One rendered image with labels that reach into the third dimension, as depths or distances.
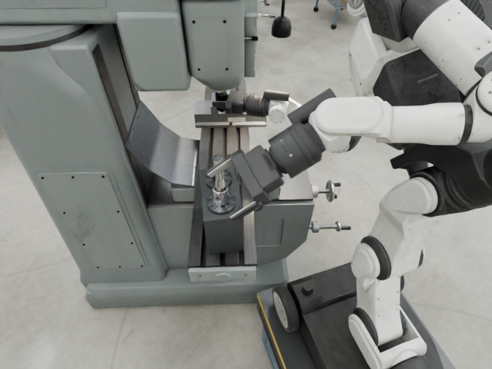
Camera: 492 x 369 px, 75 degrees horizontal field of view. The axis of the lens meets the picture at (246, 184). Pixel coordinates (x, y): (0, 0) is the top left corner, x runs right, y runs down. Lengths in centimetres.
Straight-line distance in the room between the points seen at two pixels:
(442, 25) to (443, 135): 19
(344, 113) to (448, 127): 17
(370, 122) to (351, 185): 222
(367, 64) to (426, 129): 26
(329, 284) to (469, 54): 111
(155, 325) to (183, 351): 23
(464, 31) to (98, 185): 126
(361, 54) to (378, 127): 29
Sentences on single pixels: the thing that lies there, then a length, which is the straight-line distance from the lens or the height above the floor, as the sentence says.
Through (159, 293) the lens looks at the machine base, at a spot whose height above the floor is 15.
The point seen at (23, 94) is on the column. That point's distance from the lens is 127.
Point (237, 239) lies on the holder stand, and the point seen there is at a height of 106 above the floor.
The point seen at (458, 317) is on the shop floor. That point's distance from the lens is 242.
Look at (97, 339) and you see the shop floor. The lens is 220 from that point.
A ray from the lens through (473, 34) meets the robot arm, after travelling 70.
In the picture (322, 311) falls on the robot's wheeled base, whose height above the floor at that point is 57.
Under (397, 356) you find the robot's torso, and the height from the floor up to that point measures 73.
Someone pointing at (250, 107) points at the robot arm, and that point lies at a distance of 125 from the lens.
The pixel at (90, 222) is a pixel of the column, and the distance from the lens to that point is 164.
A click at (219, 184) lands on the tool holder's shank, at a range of 91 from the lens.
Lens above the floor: 193
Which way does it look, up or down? 47 degrees down
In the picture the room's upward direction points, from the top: straight up
